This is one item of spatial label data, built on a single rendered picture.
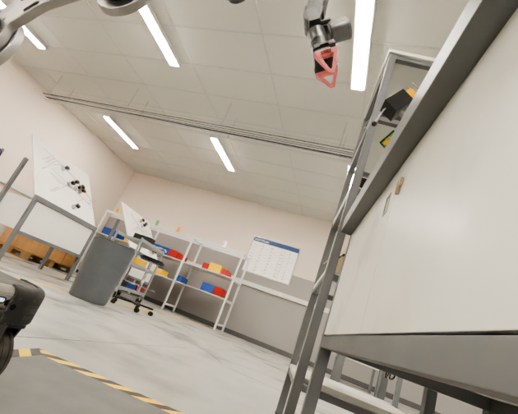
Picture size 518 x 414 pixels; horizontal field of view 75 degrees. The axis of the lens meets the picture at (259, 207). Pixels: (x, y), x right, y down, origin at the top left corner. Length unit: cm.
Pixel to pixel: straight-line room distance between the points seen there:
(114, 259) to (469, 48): 353
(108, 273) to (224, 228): 556
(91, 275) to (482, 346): 363
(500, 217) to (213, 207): 907
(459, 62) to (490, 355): 44
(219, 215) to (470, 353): 893
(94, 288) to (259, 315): 508
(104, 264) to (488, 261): 360
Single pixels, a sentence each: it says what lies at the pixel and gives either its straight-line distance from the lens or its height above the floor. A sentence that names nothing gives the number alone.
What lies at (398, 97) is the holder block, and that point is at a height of 99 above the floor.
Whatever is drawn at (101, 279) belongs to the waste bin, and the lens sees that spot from 379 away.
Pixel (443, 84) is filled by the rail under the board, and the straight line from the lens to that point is 66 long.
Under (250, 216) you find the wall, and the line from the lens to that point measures 892.
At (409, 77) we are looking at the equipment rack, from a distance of 212.
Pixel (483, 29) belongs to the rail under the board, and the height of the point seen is 80.
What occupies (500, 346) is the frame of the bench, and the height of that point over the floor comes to 39.
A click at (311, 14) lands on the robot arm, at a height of 125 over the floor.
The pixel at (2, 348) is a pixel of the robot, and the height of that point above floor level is 10.
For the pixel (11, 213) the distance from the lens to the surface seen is 523.
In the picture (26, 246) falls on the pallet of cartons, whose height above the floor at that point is 21.
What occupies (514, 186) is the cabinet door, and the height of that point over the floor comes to 53.
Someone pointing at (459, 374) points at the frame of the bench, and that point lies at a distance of 35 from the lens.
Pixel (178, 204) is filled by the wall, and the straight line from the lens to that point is 979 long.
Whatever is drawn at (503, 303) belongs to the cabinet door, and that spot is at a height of 42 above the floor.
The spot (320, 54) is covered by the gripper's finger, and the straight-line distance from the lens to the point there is 105.
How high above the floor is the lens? 34
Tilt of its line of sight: 19 degrees up
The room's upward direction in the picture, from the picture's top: 21 degrees clockwise
